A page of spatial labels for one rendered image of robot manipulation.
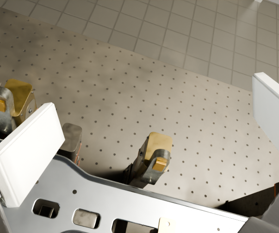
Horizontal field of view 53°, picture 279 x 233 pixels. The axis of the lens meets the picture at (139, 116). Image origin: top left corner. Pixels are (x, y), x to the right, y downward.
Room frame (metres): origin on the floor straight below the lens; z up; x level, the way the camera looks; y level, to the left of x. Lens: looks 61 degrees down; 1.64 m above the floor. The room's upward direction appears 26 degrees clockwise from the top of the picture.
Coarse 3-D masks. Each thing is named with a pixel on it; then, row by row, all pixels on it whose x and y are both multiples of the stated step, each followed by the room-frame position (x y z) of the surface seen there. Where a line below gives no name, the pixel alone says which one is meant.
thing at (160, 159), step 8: (160, 152) 0.25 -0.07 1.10; (168, 152) 0.26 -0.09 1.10; (152, 160) 0.23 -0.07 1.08; (160, 160) 0.23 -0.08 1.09; (168, 160) 0.24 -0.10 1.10; (152, 168) 0.22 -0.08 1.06; (160, 168) 0.22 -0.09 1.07; (144, 176) 0.21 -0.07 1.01; (152, 176) 0.22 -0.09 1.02; (160, 176) 0.22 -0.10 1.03; (152, 184) 0.21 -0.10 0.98
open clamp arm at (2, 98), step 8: (0, 88) 0.21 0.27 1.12; (0, 96) 0.20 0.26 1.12; (8, 96) 0.20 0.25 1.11; (0, 104) 0.19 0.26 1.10; (8, 104) 0.19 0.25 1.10; (0, 112) 0.18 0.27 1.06; (8, 112) 0.19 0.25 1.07; (0, 120) 0.18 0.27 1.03; (8, 120) 0.18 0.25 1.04; (0, 128) 0.17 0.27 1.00; (8, 128) 0.17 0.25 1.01; (16, 128) 0.19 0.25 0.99
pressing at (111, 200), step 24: (48, 168) 0.14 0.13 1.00; (72, 168) 0.16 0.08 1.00; (48, 192) 0.09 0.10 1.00; (72, 192) 0.11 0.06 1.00; (96, 192) 0.14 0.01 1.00; (120, 192) 0.16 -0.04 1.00; (144, 192) 0.18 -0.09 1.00; (24, 216) 0.03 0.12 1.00; (72, 216) 0.07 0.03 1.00; (120, 216) 0.11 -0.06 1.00; (144, 216) 0.14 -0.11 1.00; (168, 216) 0.16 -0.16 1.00; (192, 216) 0.18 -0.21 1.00; (216, 216) 0.21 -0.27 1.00; (240, 216) 0.24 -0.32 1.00
